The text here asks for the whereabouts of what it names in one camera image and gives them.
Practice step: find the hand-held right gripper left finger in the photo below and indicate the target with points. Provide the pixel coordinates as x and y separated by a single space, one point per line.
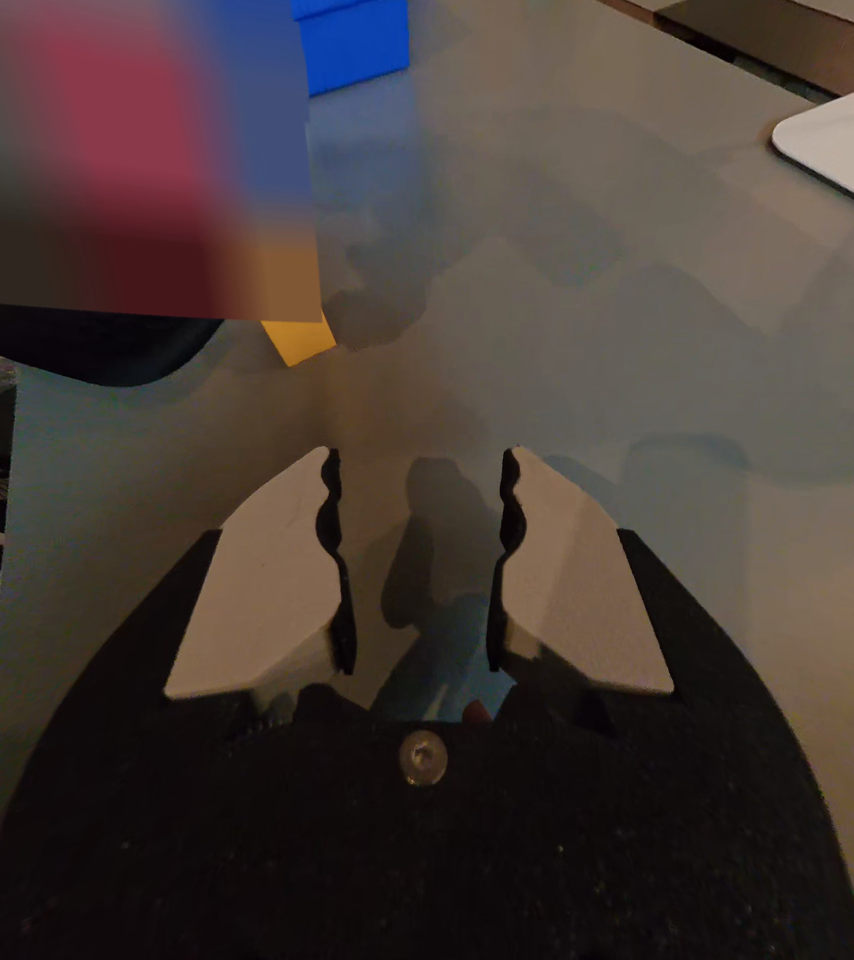
262 600

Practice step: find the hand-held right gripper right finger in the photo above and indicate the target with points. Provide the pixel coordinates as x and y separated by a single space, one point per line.
584 600

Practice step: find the yellow mega block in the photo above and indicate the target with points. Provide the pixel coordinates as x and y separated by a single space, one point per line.
300 342

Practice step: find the blue bin with white label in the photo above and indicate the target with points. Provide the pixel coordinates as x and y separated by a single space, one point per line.
360 45

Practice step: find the black honeycomb rubber pad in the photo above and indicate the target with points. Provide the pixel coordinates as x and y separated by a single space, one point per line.
97 348

